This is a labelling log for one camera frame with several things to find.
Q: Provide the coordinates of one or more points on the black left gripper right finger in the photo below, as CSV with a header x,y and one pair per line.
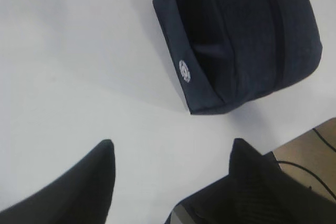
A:
x,y
255,190

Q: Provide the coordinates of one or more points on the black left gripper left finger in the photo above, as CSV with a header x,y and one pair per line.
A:
x,y
82,194

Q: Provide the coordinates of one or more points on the navy blue fabric bag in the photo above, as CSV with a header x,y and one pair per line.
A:
x,y
229,52

